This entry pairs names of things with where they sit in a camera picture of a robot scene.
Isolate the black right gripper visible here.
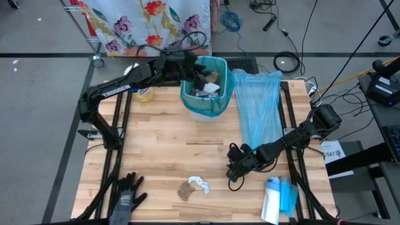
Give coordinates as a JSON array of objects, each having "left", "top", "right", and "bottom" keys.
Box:
[{"left": 226, "top": 142, "right": 263, "bottom": 184}]

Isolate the black power strip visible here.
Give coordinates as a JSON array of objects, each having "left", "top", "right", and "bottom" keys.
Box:
[{"left": 262, "top": 14, "right": 278, "bottom": 33}]

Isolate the yellow floor cable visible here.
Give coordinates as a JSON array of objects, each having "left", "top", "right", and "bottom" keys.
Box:
[{"left": 312, "top": 57, "right": 400, "bottom": 96}]

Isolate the white plastic trash bin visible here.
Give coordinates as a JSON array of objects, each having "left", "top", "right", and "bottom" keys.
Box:
[{"left": 180, "top": 56, "right": 235, "bottom": 123}]

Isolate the red fabric item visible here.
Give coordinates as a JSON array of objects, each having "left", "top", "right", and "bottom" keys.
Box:
[{"left": 69, "top": 0, "right": 98, "bottom": 38}]

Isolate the light blue flat trash bag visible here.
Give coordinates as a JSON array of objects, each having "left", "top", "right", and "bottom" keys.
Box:
[{"left": 231, "top": 68, "right": 284, "bottom": 150}]

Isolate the white power strip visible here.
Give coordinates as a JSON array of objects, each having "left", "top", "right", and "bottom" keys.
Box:
[{"left": 293, "top": 76, "right": 318, "bottom": 98}]

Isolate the black floor mat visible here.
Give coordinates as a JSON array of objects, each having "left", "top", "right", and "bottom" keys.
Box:
[{"left": 224, "top": 57, "right": 260, "bottom": 75}]

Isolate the white plastic film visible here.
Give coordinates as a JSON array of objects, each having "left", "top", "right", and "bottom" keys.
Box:
[{"left": 187, "top": 176, "right": 211, "bottom": 195}]

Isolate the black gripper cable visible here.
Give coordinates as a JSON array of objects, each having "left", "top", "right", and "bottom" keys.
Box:
[
  {"left": 136, "top": 31, "right": 208, "bottom": 59},
  {"left": 227, "top": 174, "right": 246, "bottom": 192}
]

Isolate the white paper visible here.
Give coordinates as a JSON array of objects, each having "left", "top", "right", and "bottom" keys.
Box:
[{"left": 202, "top": 82, "right": 221, "bottom": 94}]

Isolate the yellow Lysol wipes canister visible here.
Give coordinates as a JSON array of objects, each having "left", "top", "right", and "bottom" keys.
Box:
[{"left": 124, "top": 62, "right": 154, "bottom": 103}]

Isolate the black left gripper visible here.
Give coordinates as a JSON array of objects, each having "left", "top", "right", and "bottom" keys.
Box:
[{"left": 154, "top": 51, "right": 213, "bottom": 92}]

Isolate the blue plastic packet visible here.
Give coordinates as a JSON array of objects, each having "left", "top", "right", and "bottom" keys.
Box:
[{"left": 279, "top": 176, "right": 299, "bottom": 218}]

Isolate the black device with blue light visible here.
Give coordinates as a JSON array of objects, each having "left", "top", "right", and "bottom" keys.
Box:
[{"left": 365, "top": 59, "right": 400, "bottom": 108}]

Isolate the white paper sign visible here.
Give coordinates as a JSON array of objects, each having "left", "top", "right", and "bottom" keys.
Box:
[{"left": 321, "top": 140, "right": 346, "bottom": 165}]

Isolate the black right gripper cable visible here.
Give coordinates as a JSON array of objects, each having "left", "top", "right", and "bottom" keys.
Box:
[{"left": 227, "top": 174, "right": 246, "bottom": 192}]

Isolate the white floral cloth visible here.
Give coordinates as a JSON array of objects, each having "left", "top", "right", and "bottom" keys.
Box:
[{"left": 77, "top": 0, "right": 213, "bottom": 58}]

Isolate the black cable bundle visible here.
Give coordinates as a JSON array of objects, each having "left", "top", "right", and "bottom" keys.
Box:
[{"left": 249, "top": 0, "right": 278, "bottom": 11}]

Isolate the white blue bag package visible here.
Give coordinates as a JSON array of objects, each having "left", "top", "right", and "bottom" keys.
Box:
[{"left": 261, "top": 177, "right": 281, "bottom": 225}]

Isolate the black metal bench frame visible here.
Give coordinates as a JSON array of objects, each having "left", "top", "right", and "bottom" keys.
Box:
[{"left": 324, "top": 142, "right": 391, "bottom": 219}]

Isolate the black keyboard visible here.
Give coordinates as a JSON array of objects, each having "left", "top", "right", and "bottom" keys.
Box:
[{"left": 381, "top": 124, "right": 400, "bottom": 165}]

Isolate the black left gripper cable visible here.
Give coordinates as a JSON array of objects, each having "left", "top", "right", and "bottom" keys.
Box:
[{"left": 136, "top": 31, "right": 208, "bottom": 59}]

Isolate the tan post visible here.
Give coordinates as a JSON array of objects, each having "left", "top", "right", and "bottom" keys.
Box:
[{"left": 211, "top": 0, "right": 219, "bottom": 33}]

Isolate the thin black floor cable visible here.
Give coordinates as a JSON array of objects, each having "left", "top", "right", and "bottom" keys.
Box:
[{"left": 299, "top": 0, "right": 319, "bottom": 76}]

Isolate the long taut black cable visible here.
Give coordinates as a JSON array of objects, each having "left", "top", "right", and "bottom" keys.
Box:
[{"left": 312, "top": 0, "right": 395, "bottom": 106}]

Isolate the black cable coil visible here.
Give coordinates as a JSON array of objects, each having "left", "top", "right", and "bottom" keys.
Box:
[{"left": 272, "top": 51, "right": 302, "bottom": 74}]

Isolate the metal wire rack cart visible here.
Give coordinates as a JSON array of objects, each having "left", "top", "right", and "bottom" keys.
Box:
[{"left": 61, "top": 0, "right": 106, "bottom": 69}]

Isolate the grey side table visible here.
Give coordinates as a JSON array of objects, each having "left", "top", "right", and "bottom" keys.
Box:
[{"left": 357, "top": 72, "right": 400, "bottom": 225}]

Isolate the blue cable coil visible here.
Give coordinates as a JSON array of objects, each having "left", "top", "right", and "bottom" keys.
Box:
[{"left": 219, "top": 9, "right": 244, "bottom": 33}]

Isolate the black grey work glove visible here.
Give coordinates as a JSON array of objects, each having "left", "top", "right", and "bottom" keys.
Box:
[{"left": 107, "top": 171, "right": 148, "bottom": 224}]

